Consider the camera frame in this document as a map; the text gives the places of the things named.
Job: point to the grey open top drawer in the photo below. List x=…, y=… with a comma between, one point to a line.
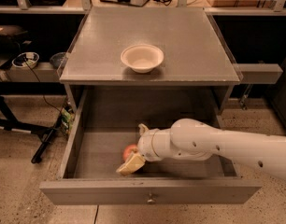
x=107, y=121

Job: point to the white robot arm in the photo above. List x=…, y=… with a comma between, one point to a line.
x=193, y=140

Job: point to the green small object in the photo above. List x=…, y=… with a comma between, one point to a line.
x=66, y=122

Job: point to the metal drawer knob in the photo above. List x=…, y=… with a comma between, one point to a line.
x=151, y=199

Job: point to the grey low shelf bench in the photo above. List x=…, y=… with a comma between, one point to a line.
x=43, y=72

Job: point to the red apple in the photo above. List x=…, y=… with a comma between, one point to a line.
x=128, y=150

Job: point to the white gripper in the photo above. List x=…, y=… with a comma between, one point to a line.
x=146, y=146

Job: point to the black stand leg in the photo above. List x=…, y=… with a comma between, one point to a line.
x=45, y=134

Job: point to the dark small bowl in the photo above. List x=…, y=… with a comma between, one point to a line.
x=57, y=59

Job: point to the white paper bowl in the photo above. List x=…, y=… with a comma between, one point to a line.
x=142, y=58

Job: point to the white bowl with cables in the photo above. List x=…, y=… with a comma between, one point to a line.
x=26, y=60

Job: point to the grey cabinet with counter top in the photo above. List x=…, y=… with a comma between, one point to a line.
x=190, y=39

